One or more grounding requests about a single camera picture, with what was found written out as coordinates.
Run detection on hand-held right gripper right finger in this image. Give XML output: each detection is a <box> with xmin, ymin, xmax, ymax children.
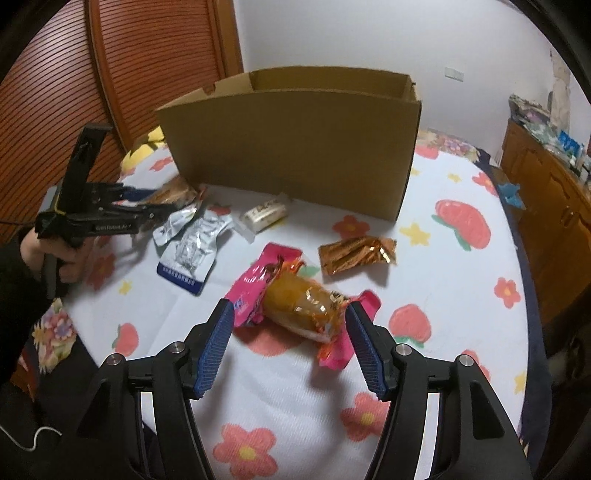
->
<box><xmin>345</xmin><ymin>301</ymin><xmax>532</xmax><ymax>480</ymax></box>

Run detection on small silver snack packet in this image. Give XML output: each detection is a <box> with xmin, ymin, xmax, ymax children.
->
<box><xmin>152</xmin><ymin>208</ymin><xmax>199</xmax><ymax>246</ymax></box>

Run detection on floral quilt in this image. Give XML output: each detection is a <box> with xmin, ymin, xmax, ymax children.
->
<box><xmin>9</xmin><ymin>129</ymin><xmax>555</xmax><ymax>480</ymax></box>

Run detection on yellow plush pillow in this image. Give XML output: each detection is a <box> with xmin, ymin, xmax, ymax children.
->
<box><xmin>121</xmin><ymin>126</ymin><xmax>169</xmax><ymax>178</ymax></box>

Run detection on small white bar packet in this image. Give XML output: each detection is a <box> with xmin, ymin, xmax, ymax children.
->
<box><xmin>231</xmin><ymin>193</ymin><xmax>293</xmax><ymax>243</ymax></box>

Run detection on wooden louvered wardrobe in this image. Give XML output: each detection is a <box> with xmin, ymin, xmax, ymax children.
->
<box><xmin>0</xmin><ymin>0</ymin><xmax>245</xmax><ymax>241</ymax></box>

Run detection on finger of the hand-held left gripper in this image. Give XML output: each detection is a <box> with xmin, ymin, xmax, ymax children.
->
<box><xmin>95</xmin><ymin>182</ymin><xmax>160</xmax><ymax>205</ymax></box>
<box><xmin>111</xmin><ymin>204</ymin><xmax>183</xmax><ymax>232</ymax></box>

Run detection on clear cake packet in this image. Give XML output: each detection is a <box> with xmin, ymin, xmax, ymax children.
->
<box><xmin>148</xmin><ymin>178</ymin><xmax>208</xmax><ymax>208</ymax></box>

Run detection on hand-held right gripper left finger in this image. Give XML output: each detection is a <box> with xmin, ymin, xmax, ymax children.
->
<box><xmin>69</xmin><ymin>299</ymin><xmax>235</xmax><ymax>480</ymax></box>

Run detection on brown cardboard box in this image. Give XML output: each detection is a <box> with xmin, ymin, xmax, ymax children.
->
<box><xmin>154</xmin><ymin>67</ymin><xmax>423</xmax><ymax>222</ymax></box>

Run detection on wooden sideboard cabinet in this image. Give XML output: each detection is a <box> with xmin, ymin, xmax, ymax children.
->
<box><xmin>501</xmin><ymin>117</ymin><xmax>591</xmax><ymax>324</ymax></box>

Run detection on white floral tablecloth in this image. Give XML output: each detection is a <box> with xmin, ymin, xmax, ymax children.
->
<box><xmin>60</xmin><ymin>134</ymin><xmax>529</xmax><ymax>480</ymax></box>

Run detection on pink snack packet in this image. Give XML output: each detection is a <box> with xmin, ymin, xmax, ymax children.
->
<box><xmin>230</xmin><ymin>244</ymin><xmax>382</xmax><ymax>371</ymax></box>

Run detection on silver packet blue edge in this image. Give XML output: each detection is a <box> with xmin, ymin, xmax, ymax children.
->
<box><xmin>156</xmin><ymin>215</ymin><xmax>234</xmax><ymax>296</ymax></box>

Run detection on orange bread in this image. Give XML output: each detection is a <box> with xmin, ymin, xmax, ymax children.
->
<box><xmin>252</xmin><ymin>258</ymin><xmax>354</xmax><ymax>344</ymax></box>

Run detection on copper foil snack packet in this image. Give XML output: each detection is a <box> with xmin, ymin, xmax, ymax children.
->
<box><xmin>318</xmin><ymin>235</ymin><xmax>398</xmax><ymax>276</ymax></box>

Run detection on person's left hand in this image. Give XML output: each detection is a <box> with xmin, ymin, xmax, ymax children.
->
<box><xmin>18</xmin><ymin>226</ymin><xmax>88</xmax><ymax>284</ymax></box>

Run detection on cream floral curtain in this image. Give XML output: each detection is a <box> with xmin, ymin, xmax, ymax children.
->
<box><xmin>549</xmin><ymin>51</ymin><xmax>573</xmax><ymax>116</ymax></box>

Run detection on white cable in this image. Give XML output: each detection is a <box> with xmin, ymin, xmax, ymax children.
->
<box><xmin>0</xmin><ymin>422</ymin><xmax>63</xmax><ymax>450</ymax></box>

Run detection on blue white packs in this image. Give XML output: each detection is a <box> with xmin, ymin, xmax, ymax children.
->
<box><xmin>556</xmin><ymin>129</ymin><xmax>583</xmax><ymax>158</ymax></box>

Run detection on person's left forearm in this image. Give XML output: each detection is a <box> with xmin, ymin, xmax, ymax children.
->
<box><xmin>0</xmin><ymin>240</ymin><xmax>65</xmax><ymax>384</ymax></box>

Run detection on blue plastic clip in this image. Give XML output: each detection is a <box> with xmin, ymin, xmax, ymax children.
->
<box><xmin>498</xmin><ymin>182</ymin><xmax>525</xmax><ymax>208</ymax></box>

